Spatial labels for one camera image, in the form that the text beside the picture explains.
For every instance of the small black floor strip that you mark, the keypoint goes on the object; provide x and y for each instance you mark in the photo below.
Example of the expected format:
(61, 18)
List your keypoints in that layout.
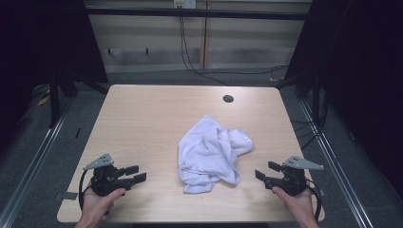
(78, 133)

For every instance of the black metal stand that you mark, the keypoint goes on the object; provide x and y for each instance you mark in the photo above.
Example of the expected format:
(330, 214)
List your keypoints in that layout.
(315, 95)
(54, 101)

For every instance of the grey tape piece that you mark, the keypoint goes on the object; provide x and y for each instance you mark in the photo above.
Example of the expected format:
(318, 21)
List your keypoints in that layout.
(68, 196)
(322, 192)

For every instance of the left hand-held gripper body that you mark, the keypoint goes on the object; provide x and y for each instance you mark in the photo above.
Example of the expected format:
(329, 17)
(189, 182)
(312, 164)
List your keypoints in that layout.
(103, 183)

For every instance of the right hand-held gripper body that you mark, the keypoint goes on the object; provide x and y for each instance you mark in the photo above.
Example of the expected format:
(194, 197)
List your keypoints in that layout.
(291, 182)

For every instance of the white wall socket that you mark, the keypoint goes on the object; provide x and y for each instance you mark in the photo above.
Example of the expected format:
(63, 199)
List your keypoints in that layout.
(185, 3)

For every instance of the yellow floor item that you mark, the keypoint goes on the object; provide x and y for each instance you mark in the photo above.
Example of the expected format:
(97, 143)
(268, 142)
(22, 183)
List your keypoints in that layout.
(43, 100)

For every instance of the person's left hand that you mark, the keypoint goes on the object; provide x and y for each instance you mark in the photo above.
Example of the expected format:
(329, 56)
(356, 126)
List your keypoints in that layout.
(98, 205)

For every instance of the black horizontal frame bar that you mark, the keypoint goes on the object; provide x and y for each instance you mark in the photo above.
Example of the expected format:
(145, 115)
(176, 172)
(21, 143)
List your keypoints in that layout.
(190, 13)

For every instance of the person's right hand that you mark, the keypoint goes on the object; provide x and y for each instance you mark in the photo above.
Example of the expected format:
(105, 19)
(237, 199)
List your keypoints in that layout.
(299, 205)

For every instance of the dark curtain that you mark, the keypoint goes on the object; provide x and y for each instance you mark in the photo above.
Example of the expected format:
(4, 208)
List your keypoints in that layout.
(38, 41)
(364, 79)

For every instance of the metal floor rail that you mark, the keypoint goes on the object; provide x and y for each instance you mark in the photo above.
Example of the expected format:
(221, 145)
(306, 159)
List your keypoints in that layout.
(34, 158)
(335, 161)

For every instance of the white printed towel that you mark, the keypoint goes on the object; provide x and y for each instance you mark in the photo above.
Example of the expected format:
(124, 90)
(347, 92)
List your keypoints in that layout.
(209, 155)

